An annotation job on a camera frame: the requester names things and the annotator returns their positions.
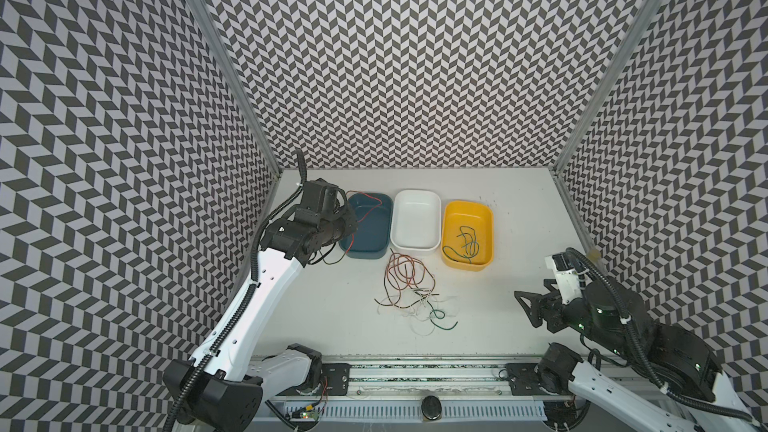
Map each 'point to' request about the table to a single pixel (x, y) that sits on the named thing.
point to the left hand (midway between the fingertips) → (356, 217)
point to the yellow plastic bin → (477, 214)
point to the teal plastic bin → (374, 219)
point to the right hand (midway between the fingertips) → (531, 288)
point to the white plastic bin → (416, 220)
